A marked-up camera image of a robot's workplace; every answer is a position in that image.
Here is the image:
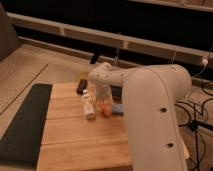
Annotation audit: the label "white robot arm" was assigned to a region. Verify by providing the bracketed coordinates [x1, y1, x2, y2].
[88, 62, 192, 171]

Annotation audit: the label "black bowl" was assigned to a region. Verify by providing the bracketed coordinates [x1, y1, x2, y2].
[111, 86, 122, 99]

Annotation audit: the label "white plastic bottle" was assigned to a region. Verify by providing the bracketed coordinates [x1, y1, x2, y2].
[82, 89, 95, 120]

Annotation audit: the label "black rectangular block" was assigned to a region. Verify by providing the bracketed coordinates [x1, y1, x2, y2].
[77, 79, 87, 95]

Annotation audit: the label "dark green mat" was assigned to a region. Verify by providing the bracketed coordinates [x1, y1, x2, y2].
[0, 84, 52, 167]

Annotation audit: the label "black bracket on wall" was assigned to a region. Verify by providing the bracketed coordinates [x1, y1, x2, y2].
[90, 52, 100, 64]

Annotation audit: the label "white wall shelf rail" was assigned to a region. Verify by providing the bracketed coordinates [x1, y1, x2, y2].
[7, 12, 213, 64]

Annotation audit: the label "black cables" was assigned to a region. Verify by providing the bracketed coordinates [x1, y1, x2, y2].
[173, 79, 213, 171]

